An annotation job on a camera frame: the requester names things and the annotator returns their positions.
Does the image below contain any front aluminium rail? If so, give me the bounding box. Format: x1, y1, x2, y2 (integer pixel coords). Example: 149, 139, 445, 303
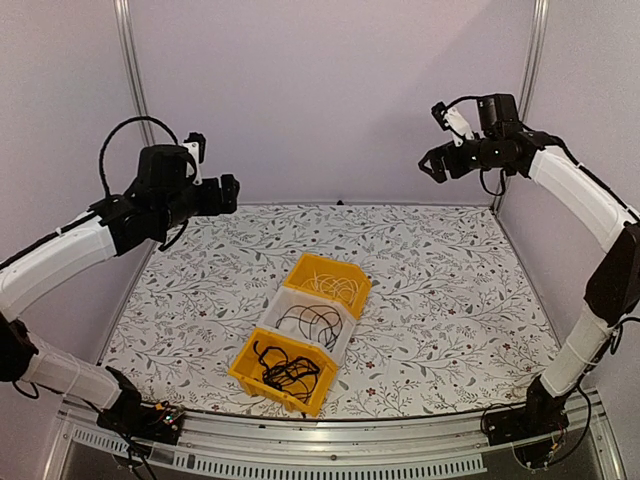
44, 389, 630, 479

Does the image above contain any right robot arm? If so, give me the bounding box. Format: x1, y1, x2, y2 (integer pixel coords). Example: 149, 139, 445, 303
418, 93, 639, 444

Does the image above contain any near yellow plastic bin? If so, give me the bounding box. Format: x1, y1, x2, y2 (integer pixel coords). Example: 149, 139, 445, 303
228, 328, 338, 416

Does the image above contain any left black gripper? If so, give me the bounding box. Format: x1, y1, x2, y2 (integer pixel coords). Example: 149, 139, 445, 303
159, 173, 239, 233

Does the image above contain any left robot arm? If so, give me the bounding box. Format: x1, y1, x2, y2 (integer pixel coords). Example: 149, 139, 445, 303
1, 132, 240, 438

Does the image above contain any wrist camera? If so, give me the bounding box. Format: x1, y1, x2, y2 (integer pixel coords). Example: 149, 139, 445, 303
182, 132, 206, 186
431, 102, 476, 147

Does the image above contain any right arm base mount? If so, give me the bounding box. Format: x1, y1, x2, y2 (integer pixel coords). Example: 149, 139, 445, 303
480, 403, 569, 470

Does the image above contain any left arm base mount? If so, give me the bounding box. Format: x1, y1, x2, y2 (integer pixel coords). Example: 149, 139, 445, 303
97, 399, 185, 445

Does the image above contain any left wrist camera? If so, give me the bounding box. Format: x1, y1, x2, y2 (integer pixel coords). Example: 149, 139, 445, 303
182, 132, 206, 186

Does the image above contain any thick black cable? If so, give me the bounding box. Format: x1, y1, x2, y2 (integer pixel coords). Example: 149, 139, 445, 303
252, 339, 321, 386

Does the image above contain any thin black cable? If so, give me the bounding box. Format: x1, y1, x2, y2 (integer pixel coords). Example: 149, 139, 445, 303
276, 302, 347, 351

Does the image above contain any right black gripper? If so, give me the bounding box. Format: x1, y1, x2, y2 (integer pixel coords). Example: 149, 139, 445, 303
417, 135, 508, 184

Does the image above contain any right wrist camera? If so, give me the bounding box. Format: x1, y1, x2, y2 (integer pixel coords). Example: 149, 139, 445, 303
431, 102, 476, 147

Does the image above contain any right aluminium frame post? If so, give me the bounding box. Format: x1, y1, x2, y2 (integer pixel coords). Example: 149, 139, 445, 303
489, 0, 550, 211

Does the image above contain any yellow plastic bin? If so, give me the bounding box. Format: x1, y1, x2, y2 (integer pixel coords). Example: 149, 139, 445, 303
283, 253, 372, 320
228, 328, 338, 416

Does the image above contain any far yellow plastic bin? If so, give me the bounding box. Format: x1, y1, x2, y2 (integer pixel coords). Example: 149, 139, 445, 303
283, 253, 372, 320

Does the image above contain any floral patterned table mat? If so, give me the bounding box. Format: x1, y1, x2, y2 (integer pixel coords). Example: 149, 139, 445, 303
103, 205, 558, 419

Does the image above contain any white translucent plastic bin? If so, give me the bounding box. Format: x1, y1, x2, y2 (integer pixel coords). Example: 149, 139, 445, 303
257, 287, 356, 366

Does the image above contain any left aluminium frame post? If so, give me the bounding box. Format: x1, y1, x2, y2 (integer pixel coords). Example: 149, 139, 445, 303
113, 0, 149, 116

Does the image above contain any aluminium frame post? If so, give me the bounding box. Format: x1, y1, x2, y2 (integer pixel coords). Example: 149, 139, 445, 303
113, 0, 149, 116
489, 0, 550, 211

